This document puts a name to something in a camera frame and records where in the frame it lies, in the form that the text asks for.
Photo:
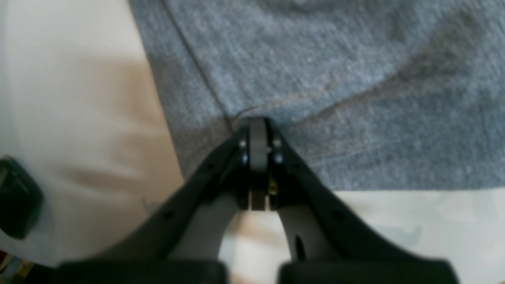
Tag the black mug with yellow dots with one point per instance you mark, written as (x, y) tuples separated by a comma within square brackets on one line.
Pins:
[(20, 199)]

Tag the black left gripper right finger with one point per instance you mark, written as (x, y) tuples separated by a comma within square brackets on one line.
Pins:
[(328, 242)]

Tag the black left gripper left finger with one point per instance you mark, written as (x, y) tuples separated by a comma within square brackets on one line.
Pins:
[(181, 241)]

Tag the grey t-shirt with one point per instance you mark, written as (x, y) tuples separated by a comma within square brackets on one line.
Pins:
[(372, 94)]

